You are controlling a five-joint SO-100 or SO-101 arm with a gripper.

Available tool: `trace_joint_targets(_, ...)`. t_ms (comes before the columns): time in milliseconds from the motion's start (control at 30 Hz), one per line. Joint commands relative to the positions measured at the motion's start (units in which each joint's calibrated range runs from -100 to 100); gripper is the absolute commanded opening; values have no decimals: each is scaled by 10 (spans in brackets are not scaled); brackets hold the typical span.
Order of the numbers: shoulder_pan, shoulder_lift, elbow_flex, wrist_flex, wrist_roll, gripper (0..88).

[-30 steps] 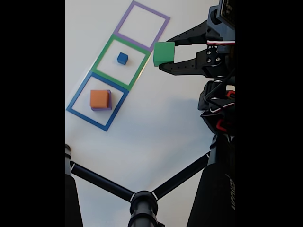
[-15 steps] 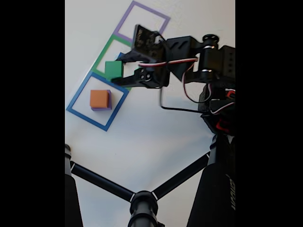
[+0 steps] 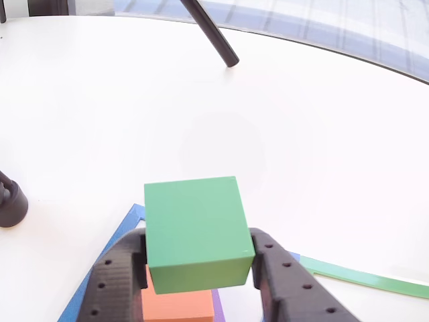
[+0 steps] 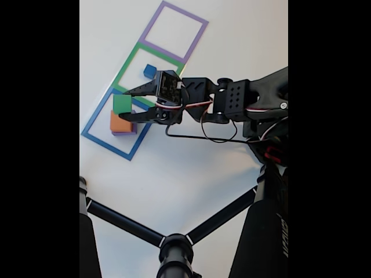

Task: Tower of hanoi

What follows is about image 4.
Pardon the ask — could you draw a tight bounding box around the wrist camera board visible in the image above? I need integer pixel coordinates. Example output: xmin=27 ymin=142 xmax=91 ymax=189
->
xmin=155 ymin=69 xmax=183 ymax=107

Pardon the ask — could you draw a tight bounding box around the green block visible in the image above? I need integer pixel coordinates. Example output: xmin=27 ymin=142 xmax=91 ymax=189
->
xmin=112 ymin=94 xmax=133 ymax=114

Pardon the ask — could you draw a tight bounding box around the black cable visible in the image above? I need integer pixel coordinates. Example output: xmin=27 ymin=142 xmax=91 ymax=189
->
xmin=165 ymin=123 xmax=256 ymax=145

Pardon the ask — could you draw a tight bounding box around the purple square frame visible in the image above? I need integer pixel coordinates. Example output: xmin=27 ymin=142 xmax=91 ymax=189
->
xmin=139 ymin=0 xmax=209 ymax=64

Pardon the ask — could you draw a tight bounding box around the blue square frame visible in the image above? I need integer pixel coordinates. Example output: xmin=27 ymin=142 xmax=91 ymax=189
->
xmin=81 ymin=87 xmax=158 ymax=162

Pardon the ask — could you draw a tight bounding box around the black red table clamp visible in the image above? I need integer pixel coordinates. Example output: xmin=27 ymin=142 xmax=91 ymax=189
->
xmin=264 ymin=145 xmax=283 ymax=163

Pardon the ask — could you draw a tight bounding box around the black camera tripod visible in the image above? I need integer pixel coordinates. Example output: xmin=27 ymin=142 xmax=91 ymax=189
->
xmin=79 ymin=164 xmax=289 ymax=278

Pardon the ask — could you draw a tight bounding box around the orange block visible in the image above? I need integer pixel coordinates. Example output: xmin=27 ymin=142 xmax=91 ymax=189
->
xmin=110 ymin=111 xmax=133 ymax=133

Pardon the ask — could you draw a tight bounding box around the red white servo cable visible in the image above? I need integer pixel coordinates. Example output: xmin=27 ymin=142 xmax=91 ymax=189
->
xmin=155 ymin=82 xmax=289 ymax=143

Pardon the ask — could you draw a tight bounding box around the purple block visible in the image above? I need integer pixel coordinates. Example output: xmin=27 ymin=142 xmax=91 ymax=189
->
xmin=111 ymin=109 xmax=137 ymax=136

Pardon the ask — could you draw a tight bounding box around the small blue cube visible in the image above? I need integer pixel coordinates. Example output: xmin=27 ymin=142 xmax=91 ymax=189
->
xmin=143 ymin=64 xmax=157 ymax=79

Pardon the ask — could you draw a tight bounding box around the green square frame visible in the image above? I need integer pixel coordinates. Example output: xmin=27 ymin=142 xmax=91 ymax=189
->
xmin=111 ymin=41 xmax=186 ymax=112

